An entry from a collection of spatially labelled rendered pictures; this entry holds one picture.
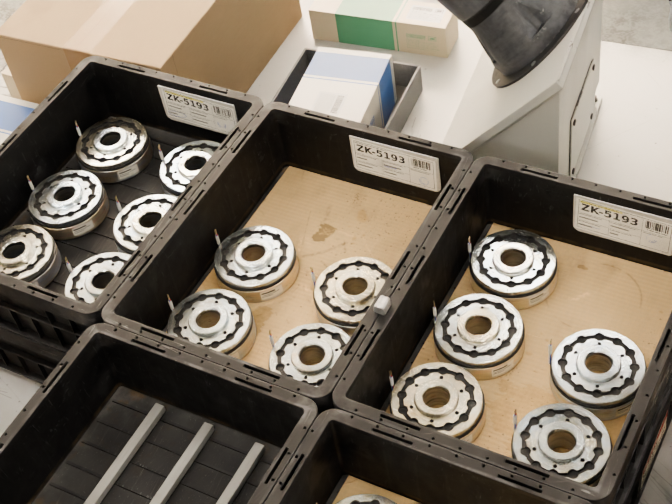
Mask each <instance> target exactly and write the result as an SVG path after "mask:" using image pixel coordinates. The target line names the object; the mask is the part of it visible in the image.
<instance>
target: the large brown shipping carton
mask: <svg viewBox="0 0 672 504"><path fill-rule="evenodd" d="M301 17H302V11H301V6H300V0H26V1H25V2H24V3H23V4H22V5H21V6H20V7H19V8H18V9H17V10H16V12H15V13H14V14H13V15H12V16H11V17H10V18H9V19H8V20H7V21H6V22H5V23H4V24H3V25H2V26H1V27H0V49H1V51H2V54H3V56H4V58H5V61H6V63H7V66H8V68H9V70H10V73H11V75H12V77H13V80H14V82H15V84H16V87H17V89H18V91H19V94H20V96H21V99H22V100H24V101H28V102H32V103H36V104H40V103H41V102H42V101H43V100H44V99H45V98H46V97H47V96H48V95H49V94H50V93H51V92H52V91H53V90H54V89H55V88H56V87H57V86H58V84H59V83H60V82H61V81H62V80H63V79H64V78H65V77H66V76H67V75H68V74H69V73H70V72H71V71H72V70H73V69H74V68H75V67H76V66H77V65H78V64H79V63H80V62H81V61H82V60H83V59H85V58H87V57H89V56H101V57H105V58H109V59H113V60H117V61H121V62H125V63H129V64H133V65H136V66H140V67H144V68H148V69H152V70H156V71H160V72H164V73H168V74H172V75H176V76H179V77H183V78H187V79H191V80H195V81H199V82H203V83H207V84H211V85H215V86H219V87H223V88H226V89H230V90H234V91H238V92H242V93H246V92H247V91H248V90H249V88H250V87H251V86H252V84H253V83H254V82H255V80H256V79H257V77H258V76H259V75H260V73H261V72H262V71H263V69H264V68H265V67H266V65H267V64H268V62H269V61H270V60H271V58H272V57H273V56H274V54H275V53H276V52H277V50H278V49H279V47H280V46H281V45H282V43H283V42H284V41H285V39H286V38H287V37H288V35H289V34H290V32H291V31H292V30H293V28H294V27H295V26H296V24H297V23H298V22H299V20H300V19H301Z"/></svg>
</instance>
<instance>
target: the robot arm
mask: <svg viewBox="0 0 672 504"><path fill-rule="evenodd" d="M437 1H438V2H439V3H440V4H442V5H443V6H444V7H445V8H446V9H447V10H449V11H450V12H451V13H452V14H453V15H454V16H456V17H457V18H458V19H459V20H460V21H462V22H463V23H464V24H465V25H466V26H467V27H468V28H470V29H471V30H472V31H473V33H474V34H475V36H476V37H477V39H478V41H479V42H480V44H481V46H482V47H483V49H484V50H485V52H486V54H487V55H488V56H489V58H490V59H491V62H492V64H493V66H494V67H495V68H496V69H497V70H499V71H500V72H501V73H502V74H503V75H505V76H508V75H512V74H514V73H516V72H518V71H520V70H521V69H523V68H524V67H525V66H527V65H528V64H529V63H531V62H532V61H533V60H534V59H535V58H536V57H537V56H538V55H540V54H541V53H542V52H543V51H544V50H545V49H546V48H547V46H548V45H549V44H550V43H551V42H552V41H553V40H554V39H555V37H556V36H557V35H558V34H559V32H560V31H561V30H562V28H563V27H564V26H565V24H566V23H567V21H568V20H569V18H570V17H571V15H572V13H573V11H574V10H575V8H576V5H577V3H578V0H437ZM669 4H670V6H671V8H670V13H669V18H668V27H669V30H670V32H672V0H669Z"/></svg>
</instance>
